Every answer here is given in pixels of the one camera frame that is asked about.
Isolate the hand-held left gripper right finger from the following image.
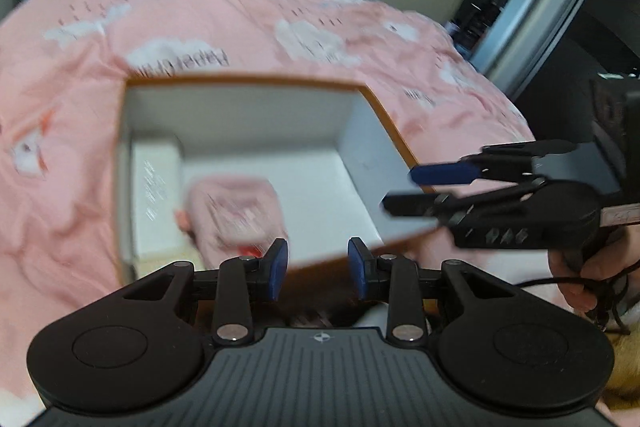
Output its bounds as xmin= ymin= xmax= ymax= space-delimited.
xmin=348 ymin=237 xmax=521 ymax=344

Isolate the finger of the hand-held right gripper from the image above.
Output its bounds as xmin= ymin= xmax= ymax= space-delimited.
xmin=409 ymin=139 xmax=578 ymax=185
xmin=382 ymin=179 xmax=548 ymax=228

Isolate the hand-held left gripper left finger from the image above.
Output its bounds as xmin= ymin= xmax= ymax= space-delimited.
xmin=117 ymin=238 xmax=289 ymax=345

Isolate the pink leather wallet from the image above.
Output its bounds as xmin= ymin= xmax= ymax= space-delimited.
xmin=175 ymin=174 xmax=291 ymax=263

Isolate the white box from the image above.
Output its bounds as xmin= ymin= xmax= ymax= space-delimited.
xmin=130 ymin=139 xmax=186 ymax=260

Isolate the orange cardboard box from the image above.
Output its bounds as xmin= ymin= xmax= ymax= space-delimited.
xmin=116 ymin=74 xmax=436 ymax=288

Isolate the person's right hand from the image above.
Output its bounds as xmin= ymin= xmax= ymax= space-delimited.
xmin=547 ymin=226 xmax=640 ymax=314

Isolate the white and black plush dog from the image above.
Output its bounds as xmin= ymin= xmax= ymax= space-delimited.
xmin=287 ymin=299 xmax=393 ymax=329

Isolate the dark wardrobe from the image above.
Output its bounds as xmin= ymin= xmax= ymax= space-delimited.
xmin=515 ymin=0 xmax=640 ymax=148

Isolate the orange and blue plush toy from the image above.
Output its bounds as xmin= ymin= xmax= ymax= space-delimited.
xmin=602 ymin=332 xmax=640 ymax=408

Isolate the pink cloud print blanket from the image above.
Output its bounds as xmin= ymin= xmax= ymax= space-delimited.
xmin=0 ymin=0 xmax=538 ymax=427

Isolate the black cable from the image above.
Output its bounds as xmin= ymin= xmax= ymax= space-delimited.
xmin=520 ymin=274 xmax=633 ymax=338

